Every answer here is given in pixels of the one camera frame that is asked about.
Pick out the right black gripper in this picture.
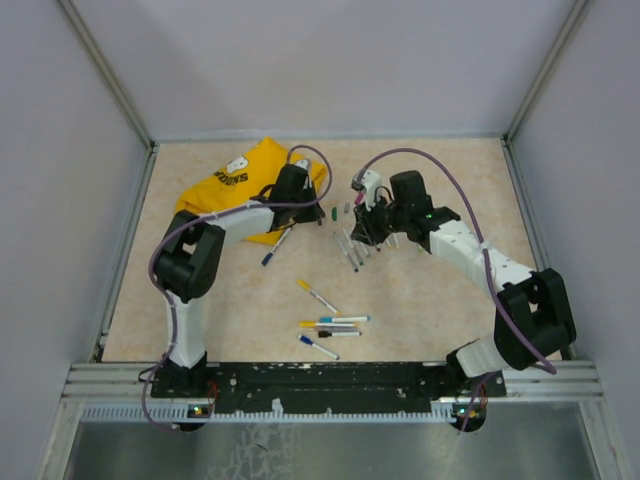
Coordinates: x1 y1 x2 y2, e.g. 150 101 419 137
351 192 410 246

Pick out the grey cap marker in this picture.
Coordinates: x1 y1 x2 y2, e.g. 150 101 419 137
360 242 371 258

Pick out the yellow cap short marker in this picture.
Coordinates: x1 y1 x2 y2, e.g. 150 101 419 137
296 279 340 314

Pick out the navy cap rainbow marker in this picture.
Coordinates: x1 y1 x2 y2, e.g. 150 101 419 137
333 232 359 273

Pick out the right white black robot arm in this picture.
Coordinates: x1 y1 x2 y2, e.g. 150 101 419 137
350 170 576 396

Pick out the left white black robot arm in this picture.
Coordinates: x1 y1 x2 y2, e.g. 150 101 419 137
150 159 324 398

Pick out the yellow printed t-shirt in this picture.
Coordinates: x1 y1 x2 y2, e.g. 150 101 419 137
173 136 328 246

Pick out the navy cap white marker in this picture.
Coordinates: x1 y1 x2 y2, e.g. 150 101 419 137
261 227 293 266

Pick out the cyan cap marker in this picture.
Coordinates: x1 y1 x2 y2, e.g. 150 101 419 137
318 315 371 324

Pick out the black cap marker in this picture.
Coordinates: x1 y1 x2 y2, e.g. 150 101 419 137
317 330 362 338

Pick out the yellow cap silver marker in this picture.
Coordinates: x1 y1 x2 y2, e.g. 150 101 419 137
298 322 356 330

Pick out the blue cap whiteboard marker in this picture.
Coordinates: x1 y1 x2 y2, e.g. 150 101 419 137
298 334 340 361

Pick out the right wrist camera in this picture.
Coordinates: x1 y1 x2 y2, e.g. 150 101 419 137
351 169 382 210

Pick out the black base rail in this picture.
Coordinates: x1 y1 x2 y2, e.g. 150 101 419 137
150 360 506 431

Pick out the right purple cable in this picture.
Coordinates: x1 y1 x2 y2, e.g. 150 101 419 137
355 147 559 434

